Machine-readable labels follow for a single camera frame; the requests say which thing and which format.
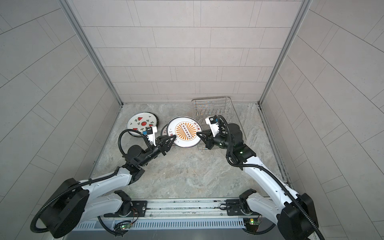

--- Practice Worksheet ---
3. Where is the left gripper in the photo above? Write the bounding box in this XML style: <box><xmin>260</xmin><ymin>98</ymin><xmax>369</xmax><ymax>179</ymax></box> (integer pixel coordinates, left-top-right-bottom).
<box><xmin>137</xmin><ymin>136</ymin><xmax>176</xmax><ymax>169</ymax></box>

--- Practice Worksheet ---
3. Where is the watermelon pattern plate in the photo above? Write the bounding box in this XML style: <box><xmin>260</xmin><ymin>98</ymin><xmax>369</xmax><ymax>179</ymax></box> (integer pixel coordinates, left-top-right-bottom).
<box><xmin>127</xmin><ymin>112</ymin><xmax>158</xmax><ymax>133</ymax></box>

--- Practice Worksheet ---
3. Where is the white red-pattern plate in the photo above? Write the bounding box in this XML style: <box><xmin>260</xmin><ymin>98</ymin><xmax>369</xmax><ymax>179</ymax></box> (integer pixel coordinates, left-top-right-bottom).
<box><xmin>161</xmin><ymin>124</ymin><xmax>168</xmax><ymax>136</ymax></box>

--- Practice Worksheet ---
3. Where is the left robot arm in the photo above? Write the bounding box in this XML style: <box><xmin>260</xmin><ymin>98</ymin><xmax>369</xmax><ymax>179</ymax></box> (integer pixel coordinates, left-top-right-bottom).
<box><xmin>30</xmin><ymin>136</ymin><xmax>177</xmax><ymax>238</ymax></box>

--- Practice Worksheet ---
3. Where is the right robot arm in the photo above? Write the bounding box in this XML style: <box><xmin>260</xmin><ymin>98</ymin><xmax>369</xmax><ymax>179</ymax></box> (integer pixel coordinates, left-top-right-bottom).
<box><xmin>197</xmin><ymin>116</ymin><xmax>325</xmax><ymax>240</ymax></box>

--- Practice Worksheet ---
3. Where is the left circuit board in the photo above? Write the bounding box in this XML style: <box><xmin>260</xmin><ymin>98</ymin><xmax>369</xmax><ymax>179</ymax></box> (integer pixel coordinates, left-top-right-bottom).
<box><xmin>114</xmin><ymin>221</ymin><xmax>133</xmax><ymax>234</ymax></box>

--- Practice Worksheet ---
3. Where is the circuit board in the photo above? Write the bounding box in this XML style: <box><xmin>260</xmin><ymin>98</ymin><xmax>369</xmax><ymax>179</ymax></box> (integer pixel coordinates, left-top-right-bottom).
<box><xmin>243</xmin><ymin>218</ymin><xmax>261</xmax><ymax>233</ymax></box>
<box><xmin>114</xmin><ymin>221</ymin><xmax>133</xmax><ymax>234</ymax></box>

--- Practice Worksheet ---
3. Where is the right circuit board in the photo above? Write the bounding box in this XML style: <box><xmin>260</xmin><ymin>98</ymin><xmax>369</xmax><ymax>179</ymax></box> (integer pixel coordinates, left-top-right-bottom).
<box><xmin>243</xmin><ymin>218</ymin><xmax>261</xmax><ymax>233</ymax></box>

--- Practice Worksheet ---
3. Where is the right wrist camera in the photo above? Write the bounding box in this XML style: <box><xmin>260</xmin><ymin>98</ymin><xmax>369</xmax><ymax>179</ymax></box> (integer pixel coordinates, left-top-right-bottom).
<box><xmin>205</xmin><ymin>115</ymin><xmax>220</xmax><ymax>137</ymax></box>

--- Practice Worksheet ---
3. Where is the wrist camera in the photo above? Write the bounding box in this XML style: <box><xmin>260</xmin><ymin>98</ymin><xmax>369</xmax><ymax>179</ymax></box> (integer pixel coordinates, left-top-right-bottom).
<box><xmin>143</xmin><ymin>126</ymin><xmax>158</xmax><ymax>146</ymax></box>
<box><xmin>205</xmin><ymin>115</ymin><xmax>220</xmax><ymax>137</ymax></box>

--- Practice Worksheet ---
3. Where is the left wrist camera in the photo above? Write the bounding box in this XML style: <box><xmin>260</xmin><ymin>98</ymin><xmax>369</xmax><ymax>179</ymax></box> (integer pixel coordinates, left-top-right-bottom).
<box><xmin>143</xmin><ymin>126</ymin><xmax>158</xmax><ymax>146</ymax></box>

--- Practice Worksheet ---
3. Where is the wire dish rack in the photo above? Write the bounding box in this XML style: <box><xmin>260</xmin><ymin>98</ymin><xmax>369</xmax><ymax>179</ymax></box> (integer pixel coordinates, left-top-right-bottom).
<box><xmin>192</xmin><ymin>96</ymin><xmax>247</xmax><ymax>141</ymax></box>

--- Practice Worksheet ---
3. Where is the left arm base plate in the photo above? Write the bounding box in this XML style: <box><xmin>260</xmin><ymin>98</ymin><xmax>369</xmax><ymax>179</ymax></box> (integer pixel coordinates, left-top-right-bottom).
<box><xmin>104</xmin><ymin>201</ymin><xmax>148</xmax><ymax>218</ymax></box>

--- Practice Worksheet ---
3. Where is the aluminium mounting rail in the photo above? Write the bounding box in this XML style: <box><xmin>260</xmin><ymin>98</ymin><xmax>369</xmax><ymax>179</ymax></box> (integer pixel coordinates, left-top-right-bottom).
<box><xmin>58</xmin><ymin>196</ymin><xmax>311</xmax><ymax>222</ymax></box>

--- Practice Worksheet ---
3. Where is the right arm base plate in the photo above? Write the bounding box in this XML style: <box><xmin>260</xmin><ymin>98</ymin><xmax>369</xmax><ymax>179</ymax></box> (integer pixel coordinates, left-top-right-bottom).
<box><xmin>219</xmin><ymin>199</ymin><xmax>260</xmax><ymax>216</ymax></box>

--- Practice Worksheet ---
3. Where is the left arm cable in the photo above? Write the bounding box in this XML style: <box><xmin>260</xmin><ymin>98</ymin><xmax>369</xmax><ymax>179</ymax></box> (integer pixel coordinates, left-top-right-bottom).
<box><xmin>96</xmin><ymin>215</ymin><xmax>127</xmax><ymax>237</ymax></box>

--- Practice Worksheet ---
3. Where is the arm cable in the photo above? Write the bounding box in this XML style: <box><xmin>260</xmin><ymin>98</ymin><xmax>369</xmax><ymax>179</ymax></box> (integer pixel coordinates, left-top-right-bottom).
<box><xmin>96</xmin><ymin>215</ymin><xmax>127</xmax><ymax>237</ymax></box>
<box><xmin>242</xmin><ymin>221</ymin><xmax>277</xmax><ymax>235</ymax></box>

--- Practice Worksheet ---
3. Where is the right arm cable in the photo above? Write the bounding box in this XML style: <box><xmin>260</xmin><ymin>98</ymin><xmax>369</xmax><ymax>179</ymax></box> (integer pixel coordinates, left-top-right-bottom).
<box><xmin>242</xmin><ymin>221</ymin><xmax>277</xmax><ymax>235</ymax></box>

